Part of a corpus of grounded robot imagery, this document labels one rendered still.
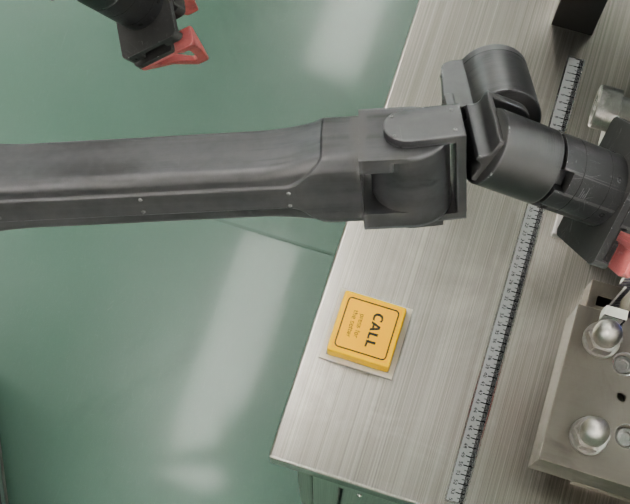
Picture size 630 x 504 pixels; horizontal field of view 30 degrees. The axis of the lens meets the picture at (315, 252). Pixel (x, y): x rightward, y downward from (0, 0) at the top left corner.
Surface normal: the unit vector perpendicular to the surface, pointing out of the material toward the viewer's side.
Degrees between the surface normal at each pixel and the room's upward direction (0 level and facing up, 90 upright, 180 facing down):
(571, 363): 0
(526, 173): 48
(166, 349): 0
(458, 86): 27
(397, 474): 0
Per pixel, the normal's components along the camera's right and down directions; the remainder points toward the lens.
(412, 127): -0.10, -0.70
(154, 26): -0.48, -0.18
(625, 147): -0.89, -0.28
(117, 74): 0.00, -0.31
